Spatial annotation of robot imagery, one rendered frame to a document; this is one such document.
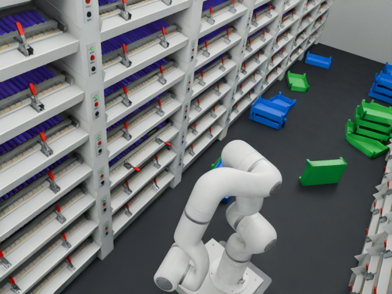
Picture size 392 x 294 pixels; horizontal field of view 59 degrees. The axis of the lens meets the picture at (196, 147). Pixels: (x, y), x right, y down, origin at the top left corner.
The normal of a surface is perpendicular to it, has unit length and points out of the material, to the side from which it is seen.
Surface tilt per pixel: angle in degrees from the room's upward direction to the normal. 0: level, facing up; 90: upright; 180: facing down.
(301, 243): 0
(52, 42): 18
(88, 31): 90
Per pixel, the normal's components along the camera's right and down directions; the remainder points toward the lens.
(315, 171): 0.22, 0.64
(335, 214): 0.11, -0.77
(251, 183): -0.12, 0.33
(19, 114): 0.37, -0.60
